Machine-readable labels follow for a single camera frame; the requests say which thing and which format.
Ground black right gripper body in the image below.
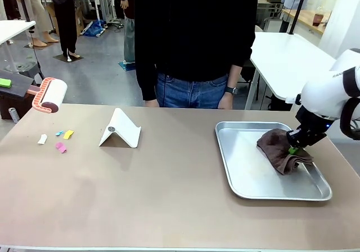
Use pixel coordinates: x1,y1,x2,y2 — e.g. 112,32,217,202
291,105,329,149

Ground brown cloth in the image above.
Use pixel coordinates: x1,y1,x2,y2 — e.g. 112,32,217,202
256,128,314,176

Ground person's sleeved right forearm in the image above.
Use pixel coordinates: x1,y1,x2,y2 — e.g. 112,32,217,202
136,66,158,101

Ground person's bare left forearm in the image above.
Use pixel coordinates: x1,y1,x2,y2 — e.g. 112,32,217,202
226,64,243,89

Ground person's left hand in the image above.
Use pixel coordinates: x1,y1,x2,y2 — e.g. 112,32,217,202
218,93,234,110

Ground dark brown bag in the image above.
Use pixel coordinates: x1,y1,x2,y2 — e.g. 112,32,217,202
0,90,28,120

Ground silver metal can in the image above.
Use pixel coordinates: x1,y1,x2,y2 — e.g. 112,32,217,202
8,107,20,123

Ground silver metal tray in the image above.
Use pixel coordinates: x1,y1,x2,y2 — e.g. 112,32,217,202
215,121,332,201

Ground small white table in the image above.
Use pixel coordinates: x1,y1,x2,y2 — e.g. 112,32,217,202
0,20,37,46

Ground dark floor mat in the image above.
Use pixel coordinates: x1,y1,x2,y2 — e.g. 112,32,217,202
52,53,85,64

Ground large white desk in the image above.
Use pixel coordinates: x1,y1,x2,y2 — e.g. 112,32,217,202
244,31,343,111

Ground background person beige trousers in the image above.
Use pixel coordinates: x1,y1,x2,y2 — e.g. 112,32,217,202
19,0,60,47

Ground background person black clothes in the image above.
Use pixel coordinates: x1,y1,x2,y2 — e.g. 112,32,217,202
0,0,22,21

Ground background person dark trousers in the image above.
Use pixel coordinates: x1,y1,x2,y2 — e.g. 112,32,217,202
44,0,82,59

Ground cardboard box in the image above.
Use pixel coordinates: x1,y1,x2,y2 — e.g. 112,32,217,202
75,6,85,36

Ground blue plastic bag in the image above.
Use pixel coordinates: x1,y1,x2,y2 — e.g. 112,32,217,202
83,19,105,38

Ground brown cup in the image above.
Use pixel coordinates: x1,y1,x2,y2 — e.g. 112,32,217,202
312,13,325,27

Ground wooden counter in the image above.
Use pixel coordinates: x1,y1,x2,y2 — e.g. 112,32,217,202
281,8,332,35

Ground person's blue jeans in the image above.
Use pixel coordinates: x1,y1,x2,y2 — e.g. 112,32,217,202
156,71,229,109

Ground black stand pole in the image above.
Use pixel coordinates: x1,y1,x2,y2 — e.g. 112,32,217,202
289,0,310,35

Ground blue floor mat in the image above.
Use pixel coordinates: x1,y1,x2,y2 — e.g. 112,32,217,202
118,61,137,71

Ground white folded roller stand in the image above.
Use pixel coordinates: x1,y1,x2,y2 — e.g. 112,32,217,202
98,107,142,149

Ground background person light jeans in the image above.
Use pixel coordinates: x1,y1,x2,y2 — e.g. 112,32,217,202
114,0,136,64

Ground person's black sweater torso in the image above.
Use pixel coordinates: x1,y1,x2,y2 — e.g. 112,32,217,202
134,0,259,102

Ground black right arm hose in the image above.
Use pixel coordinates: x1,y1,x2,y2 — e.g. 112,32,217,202
339,66,360,141

